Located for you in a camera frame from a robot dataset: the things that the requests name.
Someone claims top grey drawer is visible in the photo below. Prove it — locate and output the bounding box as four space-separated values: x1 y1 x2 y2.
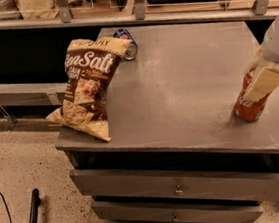
70 169 279 202

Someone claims red coke can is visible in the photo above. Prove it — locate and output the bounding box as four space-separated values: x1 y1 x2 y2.
233 74 270 122

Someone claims grey bench ledge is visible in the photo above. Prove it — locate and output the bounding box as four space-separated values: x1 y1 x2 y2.
0 83 66 106

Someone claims blue pepsi can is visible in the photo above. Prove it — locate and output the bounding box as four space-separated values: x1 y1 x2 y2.
112 26 141 63

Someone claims black pole on floor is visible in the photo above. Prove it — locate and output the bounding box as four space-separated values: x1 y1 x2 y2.
29 189 41 223

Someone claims grey metal railing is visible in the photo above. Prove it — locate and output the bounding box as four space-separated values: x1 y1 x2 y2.
0 0 279 30

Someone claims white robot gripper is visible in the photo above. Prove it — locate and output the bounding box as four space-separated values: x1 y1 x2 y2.
244 16 279 101

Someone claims grey drawer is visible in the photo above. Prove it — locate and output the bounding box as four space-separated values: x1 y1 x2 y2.
92 201 264 223
70 169 279 202

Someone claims brown sea salt chips bag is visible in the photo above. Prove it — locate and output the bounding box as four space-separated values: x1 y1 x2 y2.
47 36 131 141

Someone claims grey drawer cabinet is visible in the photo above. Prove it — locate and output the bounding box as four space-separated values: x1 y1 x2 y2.
42 7 279 223

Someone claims middle grey drawer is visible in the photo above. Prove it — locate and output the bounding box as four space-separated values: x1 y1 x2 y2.
92 201 264 223

